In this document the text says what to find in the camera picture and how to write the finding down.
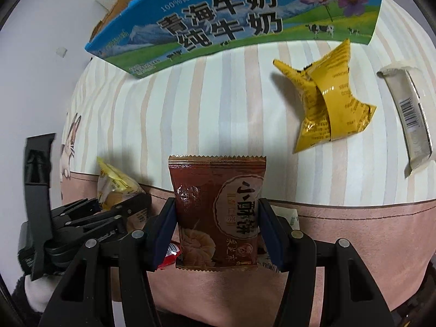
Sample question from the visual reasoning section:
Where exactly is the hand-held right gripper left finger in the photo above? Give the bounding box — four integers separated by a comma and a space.
38, 198, 178, 327

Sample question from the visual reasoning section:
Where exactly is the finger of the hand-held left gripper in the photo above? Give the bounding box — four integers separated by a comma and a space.
65, 193, 152, 243
50, 198, 103, 228

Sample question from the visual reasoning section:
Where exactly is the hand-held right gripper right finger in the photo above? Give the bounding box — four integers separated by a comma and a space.
258, 198, 386, 327

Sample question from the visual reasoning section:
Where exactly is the yellow pastry snack packet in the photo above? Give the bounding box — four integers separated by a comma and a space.
96, 157, 147, 212

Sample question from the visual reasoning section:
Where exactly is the brown cookie snack packet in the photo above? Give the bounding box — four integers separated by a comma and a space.
168, 155, 267, 272

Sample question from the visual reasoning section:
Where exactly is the printed cardboard box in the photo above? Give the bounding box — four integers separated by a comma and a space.
84, 0, 385, 79

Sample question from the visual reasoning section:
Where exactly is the person's left forearm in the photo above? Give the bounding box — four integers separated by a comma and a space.
10, 269, 60, 319

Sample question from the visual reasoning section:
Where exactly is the small red snack packet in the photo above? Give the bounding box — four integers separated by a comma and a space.
160, 242, 181, 270

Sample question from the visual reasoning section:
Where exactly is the small white triangular packet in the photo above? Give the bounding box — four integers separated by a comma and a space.
272, 206, 300, 232

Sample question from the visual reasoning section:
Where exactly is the cat printed blanket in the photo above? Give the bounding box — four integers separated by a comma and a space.
59, 0, 436, 314

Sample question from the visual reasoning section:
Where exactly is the crumpled yellow snack packet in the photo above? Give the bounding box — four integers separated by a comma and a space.
272, 38, 377, 153

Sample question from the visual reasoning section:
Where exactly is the white bar snack packet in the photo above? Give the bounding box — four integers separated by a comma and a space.
376, 64, 436, 178

